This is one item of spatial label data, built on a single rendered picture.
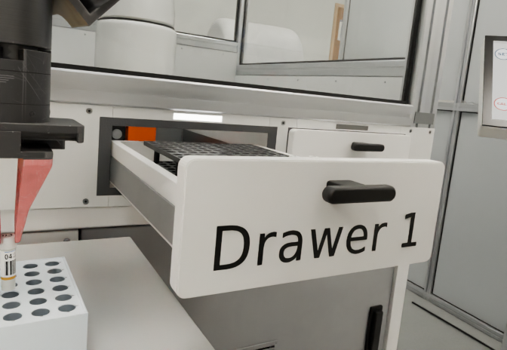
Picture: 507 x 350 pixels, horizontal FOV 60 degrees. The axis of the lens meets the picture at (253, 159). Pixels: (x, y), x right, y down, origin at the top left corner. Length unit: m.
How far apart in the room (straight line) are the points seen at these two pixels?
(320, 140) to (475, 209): 1.63
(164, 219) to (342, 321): 0.65
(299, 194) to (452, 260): 2.11
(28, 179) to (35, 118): 0.05
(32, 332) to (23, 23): 0.23
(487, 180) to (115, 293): 2.00
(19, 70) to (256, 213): 0.21
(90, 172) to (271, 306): 0.43
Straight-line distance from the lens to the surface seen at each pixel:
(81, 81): 0.64
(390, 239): 0.47
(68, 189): 0.66
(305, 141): 0.77
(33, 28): 0.37
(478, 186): 2.34
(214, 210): 0.34
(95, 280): 0.53
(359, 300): 1.02
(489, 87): 1.24
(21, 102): 0.36
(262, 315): 0.87
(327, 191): 0.35
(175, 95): 0.68
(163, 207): 0.43
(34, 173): 0.37
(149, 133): 1.04
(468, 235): 2.39
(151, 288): 0.51
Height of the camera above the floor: 0.98
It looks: 8 degrees down
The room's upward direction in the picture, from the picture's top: 5 degrees clockwise
